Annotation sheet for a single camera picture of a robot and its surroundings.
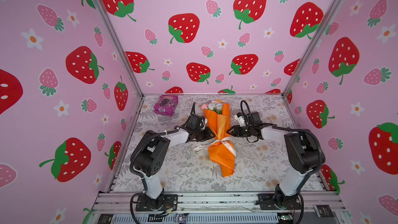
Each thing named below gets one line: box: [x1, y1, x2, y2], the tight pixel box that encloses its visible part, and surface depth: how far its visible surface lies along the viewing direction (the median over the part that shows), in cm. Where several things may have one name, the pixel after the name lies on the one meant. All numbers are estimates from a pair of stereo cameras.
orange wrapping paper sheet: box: [202, 103, 236, 178], surface depth 88 cm
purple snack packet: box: [153, 94, 179, 117], surface depth 109 cm
